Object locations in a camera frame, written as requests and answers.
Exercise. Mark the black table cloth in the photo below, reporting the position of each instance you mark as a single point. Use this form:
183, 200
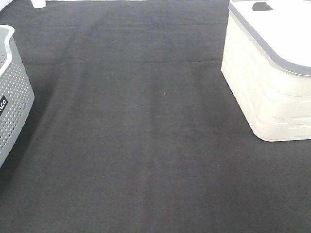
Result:
135, 130

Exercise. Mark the grey perforated plastic basket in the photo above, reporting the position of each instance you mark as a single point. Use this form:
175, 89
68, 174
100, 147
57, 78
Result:
16, 93

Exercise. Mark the cream plastic storage basket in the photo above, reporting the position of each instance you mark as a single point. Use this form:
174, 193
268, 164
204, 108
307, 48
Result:
267, 65

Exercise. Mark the white cylindrical object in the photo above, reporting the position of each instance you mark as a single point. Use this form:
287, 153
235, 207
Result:
38, 3

